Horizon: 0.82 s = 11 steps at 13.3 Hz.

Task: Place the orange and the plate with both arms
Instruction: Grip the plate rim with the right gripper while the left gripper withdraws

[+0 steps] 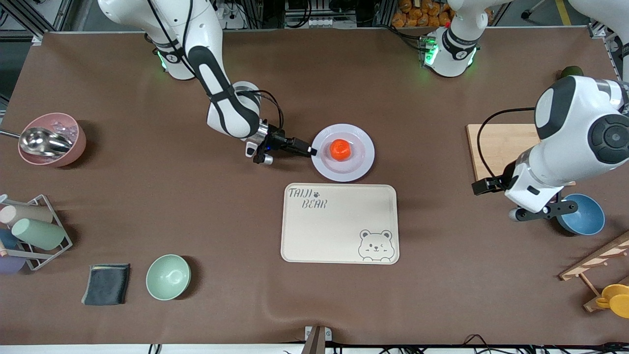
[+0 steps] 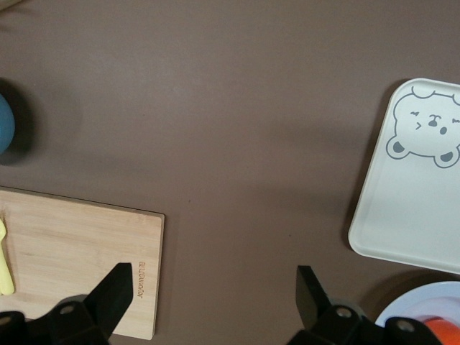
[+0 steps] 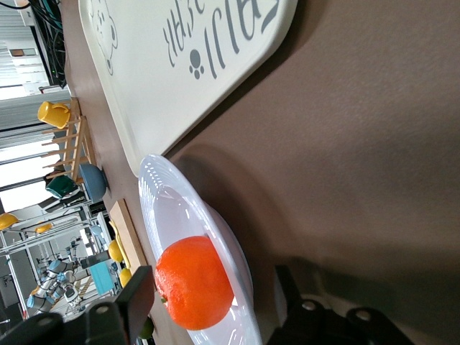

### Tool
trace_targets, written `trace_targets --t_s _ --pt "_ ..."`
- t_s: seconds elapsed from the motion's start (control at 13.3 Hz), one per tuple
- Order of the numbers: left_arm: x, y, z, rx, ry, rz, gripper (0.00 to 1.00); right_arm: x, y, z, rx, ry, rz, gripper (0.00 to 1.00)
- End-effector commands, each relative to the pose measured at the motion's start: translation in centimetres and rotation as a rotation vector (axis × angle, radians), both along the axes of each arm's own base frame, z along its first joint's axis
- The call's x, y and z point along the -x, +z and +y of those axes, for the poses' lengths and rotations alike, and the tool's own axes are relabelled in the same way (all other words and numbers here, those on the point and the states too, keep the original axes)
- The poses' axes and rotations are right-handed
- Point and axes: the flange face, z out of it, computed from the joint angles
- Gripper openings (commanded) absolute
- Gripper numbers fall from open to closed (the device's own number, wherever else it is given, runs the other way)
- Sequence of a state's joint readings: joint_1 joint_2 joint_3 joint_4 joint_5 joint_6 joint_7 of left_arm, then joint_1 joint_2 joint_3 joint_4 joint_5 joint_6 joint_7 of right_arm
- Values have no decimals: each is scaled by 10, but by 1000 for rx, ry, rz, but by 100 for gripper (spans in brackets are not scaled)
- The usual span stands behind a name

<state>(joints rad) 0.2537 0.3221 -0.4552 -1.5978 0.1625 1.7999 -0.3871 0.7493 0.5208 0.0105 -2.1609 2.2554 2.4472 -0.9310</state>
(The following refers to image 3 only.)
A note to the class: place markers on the yellow lemon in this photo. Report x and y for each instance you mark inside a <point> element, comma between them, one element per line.
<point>125,277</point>
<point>115,251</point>

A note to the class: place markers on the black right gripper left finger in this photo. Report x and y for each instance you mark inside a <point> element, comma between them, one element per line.
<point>115,320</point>

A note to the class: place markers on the dark green mug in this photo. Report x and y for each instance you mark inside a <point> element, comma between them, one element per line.
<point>61,187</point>

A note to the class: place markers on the blue bowl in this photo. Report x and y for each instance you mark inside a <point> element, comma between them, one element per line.
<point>94,182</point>

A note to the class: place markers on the yellow mug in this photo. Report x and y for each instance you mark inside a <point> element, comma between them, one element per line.
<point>53,115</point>

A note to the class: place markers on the teal cabinet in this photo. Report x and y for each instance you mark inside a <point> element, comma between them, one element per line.
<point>102,278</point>

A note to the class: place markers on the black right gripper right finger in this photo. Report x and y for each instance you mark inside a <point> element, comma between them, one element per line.
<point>305,320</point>

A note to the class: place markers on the wooden cutting board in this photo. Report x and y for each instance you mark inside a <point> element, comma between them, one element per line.
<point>129,233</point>

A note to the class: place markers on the wooden mug rack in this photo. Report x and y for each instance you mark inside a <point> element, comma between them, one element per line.
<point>77,143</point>

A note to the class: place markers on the orange fruit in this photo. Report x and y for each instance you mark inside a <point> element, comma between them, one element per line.
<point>194,284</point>

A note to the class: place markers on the green lime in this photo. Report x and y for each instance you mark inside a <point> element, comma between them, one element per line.
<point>146,328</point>

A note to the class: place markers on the cream bear print tray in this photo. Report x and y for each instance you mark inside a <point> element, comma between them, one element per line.
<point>154,90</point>

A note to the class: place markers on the lavender round plate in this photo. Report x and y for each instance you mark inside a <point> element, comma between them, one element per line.
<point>172,208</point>

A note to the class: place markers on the yellow hard hat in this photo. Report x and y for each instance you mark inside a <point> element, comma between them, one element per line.
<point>7,220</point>
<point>44,228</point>

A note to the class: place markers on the yellow plastic knife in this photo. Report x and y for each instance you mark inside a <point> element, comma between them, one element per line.
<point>120,244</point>

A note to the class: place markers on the grey blue background robot arm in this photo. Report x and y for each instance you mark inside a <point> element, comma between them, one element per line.
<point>54,280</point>

